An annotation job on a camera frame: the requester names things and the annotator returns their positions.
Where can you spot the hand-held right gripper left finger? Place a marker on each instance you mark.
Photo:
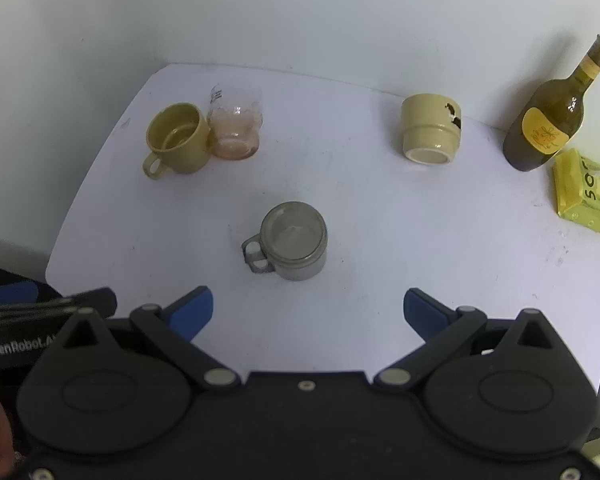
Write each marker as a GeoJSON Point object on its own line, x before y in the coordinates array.
{"type": "Point", "coordinates": [192, 310]}

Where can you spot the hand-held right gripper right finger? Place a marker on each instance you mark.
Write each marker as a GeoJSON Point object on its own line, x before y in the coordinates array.
{"type": "Point", "coordinates": [422, 310]}

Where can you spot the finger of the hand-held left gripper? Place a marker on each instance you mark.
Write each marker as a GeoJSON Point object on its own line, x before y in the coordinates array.
{"type": "Point", "coordinates": [97, 300]}
{"type": "Point", "coordinates": [12, 292]}

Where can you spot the grey metal cup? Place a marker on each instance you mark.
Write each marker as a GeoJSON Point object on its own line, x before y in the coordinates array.
{"type": "Point", "coordinates": [295, 255]}

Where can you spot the olive yellow cup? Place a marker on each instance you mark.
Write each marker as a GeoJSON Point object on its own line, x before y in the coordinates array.
{"type": "Point", "coordinates": [182, 152]}

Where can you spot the clear glass cup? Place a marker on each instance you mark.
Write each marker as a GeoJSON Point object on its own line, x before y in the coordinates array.
{"type": "Point", "coordinates": [235, 132]}

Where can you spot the chipped beige cup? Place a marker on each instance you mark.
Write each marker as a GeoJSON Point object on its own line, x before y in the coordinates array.
{"type": "Point", "coordinates": [425, 125]}

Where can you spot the yellow packet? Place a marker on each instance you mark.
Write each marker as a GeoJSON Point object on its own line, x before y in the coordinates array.
{"type": "Point", "coordinates": [580, 195]}

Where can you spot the green glass bottle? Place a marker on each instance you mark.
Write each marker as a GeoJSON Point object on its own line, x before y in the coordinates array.
{"type": "Point", "coordinates": [545, 125]}

